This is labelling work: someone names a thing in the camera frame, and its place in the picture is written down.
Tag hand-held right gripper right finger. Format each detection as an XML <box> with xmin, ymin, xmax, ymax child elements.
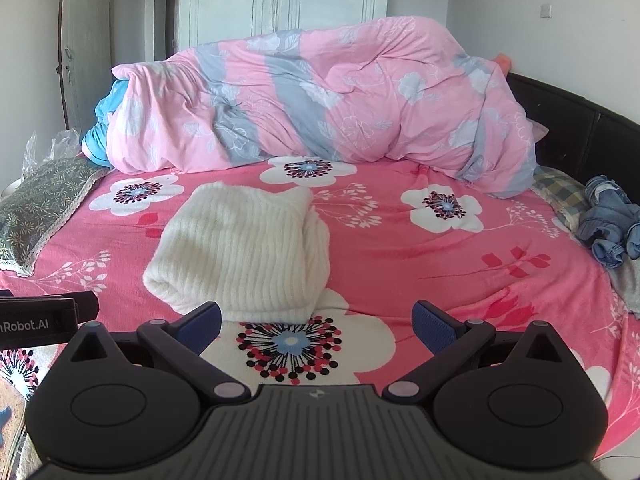
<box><xmin>382</xmin><ymin>300</ymin><xmax>577</xmax><ymax>404</ymax></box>

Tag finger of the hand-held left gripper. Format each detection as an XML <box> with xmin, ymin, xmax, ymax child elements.
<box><xmin>72</xmin><ymin>290</ymin><xmax>100</xmax><ymax>321</ymax></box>

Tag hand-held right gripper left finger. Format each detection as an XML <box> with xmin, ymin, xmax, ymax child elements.
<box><xmin>61</xmin><ymin>301</ymin><xmax>252</xmax><ymax>404</ymax></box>

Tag white knitted sweater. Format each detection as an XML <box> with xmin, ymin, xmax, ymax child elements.
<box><xmin>143</xmin><ymin>181</ymin><xmax>331</xmax><ymax>324</ymax></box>

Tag pink floral blanket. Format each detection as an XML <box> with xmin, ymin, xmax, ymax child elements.
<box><xmin>0</xmin><ymin>157</ymin><xmax>640</xmax><ymax>461</ymax></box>

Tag green floral pillow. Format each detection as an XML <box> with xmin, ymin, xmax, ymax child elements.
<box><xmin>0</xmin><ymin>156</ymin><xmax>112</xmax><ymax>277</ymax></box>

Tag clear plastic bag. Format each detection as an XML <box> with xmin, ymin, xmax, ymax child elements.
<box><xmin>20</xmin><ymin>127</ymin><xmax>84</xmax><ymax>179</ymax></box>

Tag blue cloth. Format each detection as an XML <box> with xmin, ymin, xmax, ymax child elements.
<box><xmin>81</xmin><ymin>79</ymin><xmax>131</xmax><ymax>169</ymax></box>

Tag checkered pillow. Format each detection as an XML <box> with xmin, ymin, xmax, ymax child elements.
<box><xmin>530</xmin><ymin>166</ymin><xmax>594</xmax><ymax>234</ymax></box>

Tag grey cloth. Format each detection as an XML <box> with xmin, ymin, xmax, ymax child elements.
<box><xmin>607</xmin><ymin>255</ymin><xmax>640</xmax><ymax>319</ymax></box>

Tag blue denim jeans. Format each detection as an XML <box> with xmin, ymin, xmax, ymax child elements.
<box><xmin>577</xmin><ymin>175</ymin><xmax>640</xmax><ymax>269</ymax></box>

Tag pink grey floral duvet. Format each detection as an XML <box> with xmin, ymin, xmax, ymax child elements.
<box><xmin>106</xmin><ymin>16</ymin><xmax>539</xmax><ymax>199</ymax></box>

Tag black headboard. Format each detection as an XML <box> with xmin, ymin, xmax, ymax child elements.
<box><xmin>506</xmin><ymin>72</ymin><xmax>640</xmax><ymax>197</ymax></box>

